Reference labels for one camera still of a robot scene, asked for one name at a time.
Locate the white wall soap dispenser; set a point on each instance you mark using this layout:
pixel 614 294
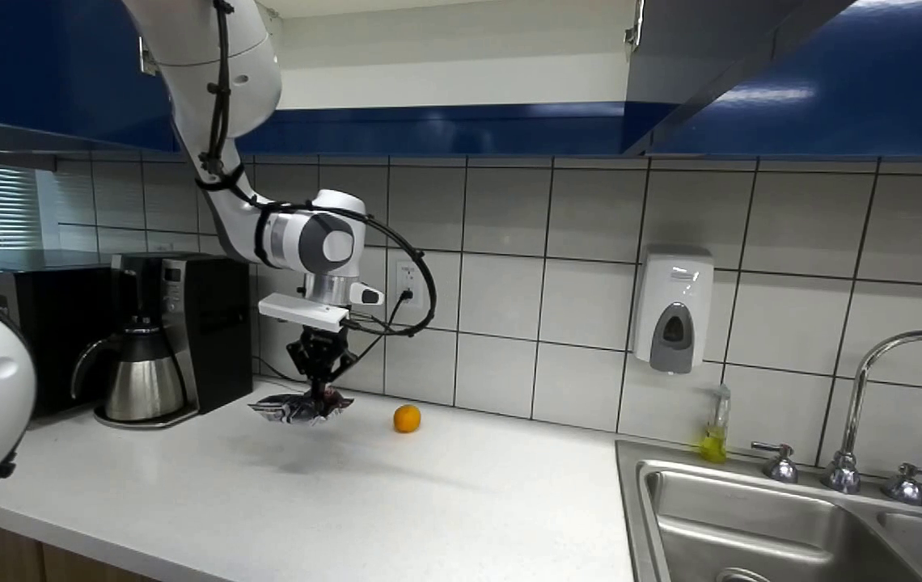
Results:
pixel 675 311

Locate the black microwave oven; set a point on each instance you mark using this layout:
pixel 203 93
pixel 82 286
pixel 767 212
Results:
pixel 58 325

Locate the white wall outlet with plug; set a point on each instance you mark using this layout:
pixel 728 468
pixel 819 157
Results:
pixel 403 268

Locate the blue wall cabinet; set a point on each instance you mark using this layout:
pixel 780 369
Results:
pixel 480 130

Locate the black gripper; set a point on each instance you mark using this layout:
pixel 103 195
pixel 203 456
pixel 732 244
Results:
pixel 318 349

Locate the chrome sink faucet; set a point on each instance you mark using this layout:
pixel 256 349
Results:
pixel 843 471

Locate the stainless steel double sink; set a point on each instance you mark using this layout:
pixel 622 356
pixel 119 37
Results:
pixel 762 527

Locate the orange fruit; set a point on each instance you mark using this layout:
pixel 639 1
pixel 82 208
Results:
pixel 409 419

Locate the stainless steel carafe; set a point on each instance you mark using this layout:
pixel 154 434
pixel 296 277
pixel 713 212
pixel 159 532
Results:
pixel 139 382

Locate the yellow dish soap bottle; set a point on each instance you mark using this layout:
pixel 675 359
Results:
pixel 713 441

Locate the blue cabinet door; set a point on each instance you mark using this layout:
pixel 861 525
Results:
pixel 719 52
pixel 51 74

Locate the wooden base cabinet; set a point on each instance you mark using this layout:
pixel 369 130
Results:
pixel 17 553

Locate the black steel coffee maker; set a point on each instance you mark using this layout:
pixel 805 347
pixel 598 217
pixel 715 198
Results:
pixel 219 325

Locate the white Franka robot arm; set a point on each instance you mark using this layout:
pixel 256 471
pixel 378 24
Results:
pixel 203 67

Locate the metal cabinet hinge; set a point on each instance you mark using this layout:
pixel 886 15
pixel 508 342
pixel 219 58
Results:
pixel 639 22

